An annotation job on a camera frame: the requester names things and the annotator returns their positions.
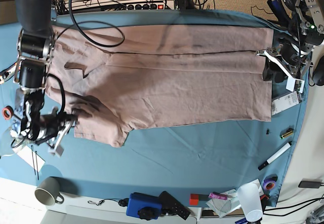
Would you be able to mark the black computer mouse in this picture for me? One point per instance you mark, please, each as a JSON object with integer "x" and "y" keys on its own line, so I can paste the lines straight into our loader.
{"x": 318, "y": 73}

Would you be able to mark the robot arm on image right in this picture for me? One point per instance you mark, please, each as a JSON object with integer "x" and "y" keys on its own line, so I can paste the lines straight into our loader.
{"x": 306, "y": 24}

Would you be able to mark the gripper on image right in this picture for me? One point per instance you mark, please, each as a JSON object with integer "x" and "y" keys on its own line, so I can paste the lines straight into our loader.
{"x": 287, "y": 62}

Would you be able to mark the red black block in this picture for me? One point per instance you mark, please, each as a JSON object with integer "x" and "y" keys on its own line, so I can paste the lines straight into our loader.
{"x": 195, "y": 199}

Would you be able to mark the purple tape roll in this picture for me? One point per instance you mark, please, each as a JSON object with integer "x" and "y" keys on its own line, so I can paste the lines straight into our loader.
{"x": 269, "y": 183}

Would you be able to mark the green gold battery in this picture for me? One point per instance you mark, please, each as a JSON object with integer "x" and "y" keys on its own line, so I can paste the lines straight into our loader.
{"x": 286, "y": 134}

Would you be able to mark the white paper card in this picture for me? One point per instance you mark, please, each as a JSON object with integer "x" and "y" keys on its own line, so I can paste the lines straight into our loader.
{"x": 26, "y": 155}

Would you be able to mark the red tape roll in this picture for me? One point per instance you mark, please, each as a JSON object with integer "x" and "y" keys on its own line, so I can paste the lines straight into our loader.
{"x": 7, "y": 112}

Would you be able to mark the white plastic cup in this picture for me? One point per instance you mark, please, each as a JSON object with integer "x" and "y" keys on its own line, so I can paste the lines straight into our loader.
{"x": 249, "y": 198}

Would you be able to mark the grey ceramic mug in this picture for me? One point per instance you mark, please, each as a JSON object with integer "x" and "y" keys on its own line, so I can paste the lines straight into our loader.
{"x": 48, "y": 192}

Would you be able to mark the blue box with knob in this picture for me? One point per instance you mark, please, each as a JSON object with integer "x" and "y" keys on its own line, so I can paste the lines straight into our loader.
{"x": 143, "y": 206}

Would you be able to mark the black power strip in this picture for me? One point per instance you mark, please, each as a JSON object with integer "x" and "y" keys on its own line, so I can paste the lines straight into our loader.
{"x": 145, "y": 6}

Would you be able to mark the black cable tie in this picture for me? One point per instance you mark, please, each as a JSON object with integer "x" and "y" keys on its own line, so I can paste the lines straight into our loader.
{"x": 35, "y": 162}

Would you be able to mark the orange white utility knife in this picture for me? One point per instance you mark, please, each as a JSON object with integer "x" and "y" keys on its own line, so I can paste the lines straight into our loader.
{"x": 8, "y": 73}

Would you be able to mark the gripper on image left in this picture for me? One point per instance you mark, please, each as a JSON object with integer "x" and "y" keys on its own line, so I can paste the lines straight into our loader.
{"x": 50, "y": 129}

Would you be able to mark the blue table cloth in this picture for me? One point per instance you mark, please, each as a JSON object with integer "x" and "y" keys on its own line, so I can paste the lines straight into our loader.
{"x": 180, "y": 160}

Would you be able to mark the black remote control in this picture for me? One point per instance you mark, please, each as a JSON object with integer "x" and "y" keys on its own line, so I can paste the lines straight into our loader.
{"x": 171, "y": 206}

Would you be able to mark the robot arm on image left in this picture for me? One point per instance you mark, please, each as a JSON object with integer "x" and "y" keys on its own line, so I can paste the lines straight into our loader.
{"x": 39, "y": 90}

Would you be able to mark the clear glass bowl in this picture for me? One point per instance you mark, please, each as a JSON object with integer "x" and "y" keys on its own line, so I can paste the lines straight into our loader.
{"x": 10, "y": 145}

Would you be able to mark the black white marker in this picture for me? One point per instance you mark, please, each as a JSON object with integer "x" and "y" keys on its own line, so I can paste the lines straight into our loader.
{"x": 275, "y": 155}

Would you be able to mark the pink purple tube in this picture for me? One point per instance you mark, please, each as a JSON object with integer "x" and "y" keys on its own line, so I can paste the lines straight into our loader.
{"x": 219, "y": 196}

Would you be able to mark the pink T-shirt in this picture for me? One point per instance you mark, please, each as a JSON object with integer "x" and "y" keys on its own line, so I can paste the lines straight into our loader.
{"x": 163, "y": 76}

